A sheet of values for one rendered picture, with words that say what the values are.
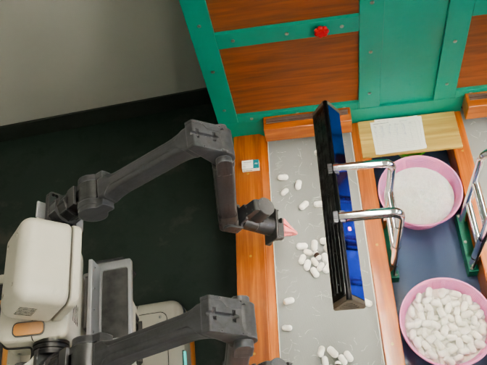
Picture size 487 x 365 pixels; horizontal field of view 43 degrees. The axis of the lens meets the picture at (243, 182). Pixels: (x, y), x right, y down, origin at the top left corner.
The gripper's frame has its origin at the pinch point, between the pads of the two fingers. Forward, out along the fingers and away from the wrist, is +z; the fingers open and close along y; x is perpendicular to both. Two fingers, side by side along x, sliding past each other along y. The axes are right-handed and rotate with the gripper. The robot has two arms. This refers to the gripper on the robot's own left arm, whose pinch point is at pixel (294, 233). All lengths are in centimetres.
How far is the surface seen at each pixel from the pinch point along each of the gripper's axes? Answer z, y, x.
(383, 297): 21.6, -21.6, -12.7
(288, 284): 2.2, -14.0, 7.6
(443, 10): 9, 45, -64
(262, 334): -6.0, -30.3, 11.3
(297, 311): 3.7, -22.9, 6.2
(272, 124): -6.2, 39.7, -0.6
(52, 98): -55, 118, 123
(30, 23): -79, 119, 78
